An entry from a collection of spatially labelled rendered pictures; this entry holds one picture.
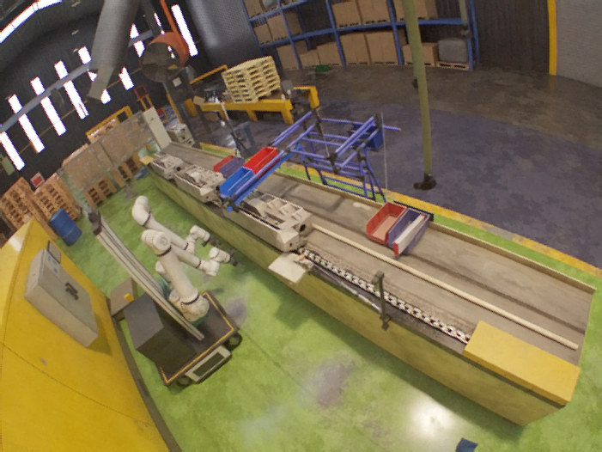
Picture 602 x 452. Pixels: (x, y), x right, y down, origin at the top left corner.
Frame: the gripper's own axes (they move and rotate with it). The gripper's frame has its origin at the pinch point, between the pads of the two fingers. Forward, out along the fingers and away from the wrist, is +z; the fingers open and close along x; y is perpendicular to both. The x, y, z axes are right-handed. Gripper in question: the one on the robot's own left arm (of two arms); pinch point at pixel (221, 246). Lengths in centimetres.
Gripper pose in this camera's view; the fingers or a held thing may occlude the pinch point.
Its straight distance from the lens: 275.4
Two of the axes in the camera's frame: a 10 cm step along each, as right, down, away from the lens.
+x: -4.6, -3.8, 8.0
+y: 6.2, -7.8, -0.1
